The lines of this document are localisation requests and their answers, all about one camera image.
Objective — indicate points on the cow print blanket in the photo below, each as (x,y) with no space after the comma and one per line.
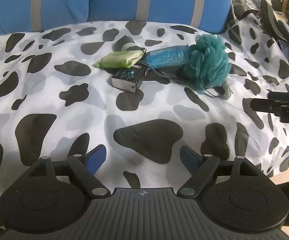
(54,102)

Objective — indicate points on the green wet wipes pack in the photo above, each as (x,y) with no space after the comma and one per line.
(120,59)

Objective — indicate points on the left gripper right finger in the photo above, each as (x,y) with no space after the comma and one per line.
(201,168)

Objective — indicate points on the black cartoon tissue pack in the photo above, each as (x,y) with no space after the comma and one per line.
(130,79)

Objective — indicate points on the blue tissue pack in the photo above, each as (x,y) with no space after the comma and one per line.
(175,56)

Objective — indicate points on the black roll with white band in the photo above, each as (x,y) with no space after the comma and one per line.
(126,43)

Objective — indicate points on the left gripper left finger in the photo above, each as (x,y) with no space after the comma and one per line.
(83,169)

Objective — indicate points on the teal mesh bath loofah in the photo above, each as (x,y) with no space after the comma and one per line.
(208,64)

